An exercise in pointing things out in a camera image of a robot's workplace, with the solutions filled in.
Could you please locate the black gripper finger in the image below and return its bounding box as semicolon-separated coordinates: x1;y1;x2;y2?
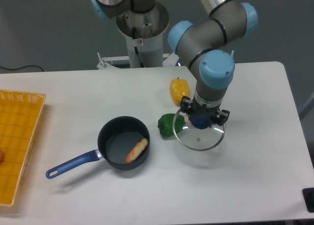
180;96;191;113
213;110;230;126

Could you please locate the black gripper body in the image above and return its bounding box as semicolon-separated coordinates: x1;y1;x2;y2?
188;96;220;120

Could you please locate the glass pot lid blue knob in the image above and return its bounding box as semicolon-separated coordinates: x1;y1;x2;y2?
172;109;226;151

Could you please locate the dark pot blue handle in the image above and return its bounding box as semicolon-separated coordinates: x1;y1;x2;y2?
46;116;150;179

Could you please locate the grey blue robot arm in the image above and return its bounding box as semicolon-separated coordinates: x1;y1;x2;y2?
90;0;258;129

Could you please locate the yellow bell pepper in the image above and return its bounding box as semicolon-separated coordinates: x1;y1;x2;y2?
169;78;189;106

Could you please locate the green bell pepper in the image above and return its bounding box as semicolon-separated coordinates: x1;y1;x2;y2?
157;113;185;138

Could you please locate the toy bread loaf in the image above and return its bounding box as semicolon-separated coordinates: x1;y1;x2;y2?
125;139;148;164

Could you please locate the black object table corner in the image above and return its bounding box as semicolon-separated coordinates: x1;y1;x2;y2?
302;188;314;213

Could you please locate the yellow plastic basket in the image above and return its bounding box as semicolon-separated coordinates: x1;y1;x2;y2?
0;89;46;207

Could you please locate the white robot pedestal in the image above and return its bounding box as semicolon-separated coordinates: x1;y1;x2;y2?
96;0;169;68

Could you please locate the black floor cable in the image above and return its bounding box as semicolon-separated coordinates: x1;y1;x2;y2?
0;64;45;72

